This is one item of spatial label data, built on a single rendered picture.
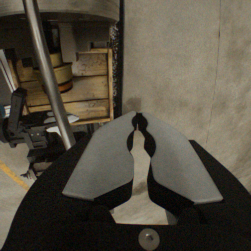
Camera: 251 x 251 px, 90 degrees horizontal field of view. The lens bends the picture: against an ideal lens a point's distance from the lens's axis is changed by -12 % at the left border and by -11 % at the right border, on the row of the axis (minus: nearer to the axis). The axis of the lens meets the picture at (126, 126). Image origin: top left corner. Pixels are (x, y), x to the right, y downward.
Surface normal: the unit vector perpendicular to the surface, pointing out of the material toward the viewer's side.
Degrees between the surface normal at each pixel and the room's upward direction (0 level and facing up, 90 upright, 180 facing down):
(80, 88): 0
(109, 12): 51
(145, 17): 0
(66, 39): 8
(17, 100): 3
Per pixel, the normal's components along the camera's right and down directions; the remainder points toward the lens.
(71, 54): 0.14, 0.54
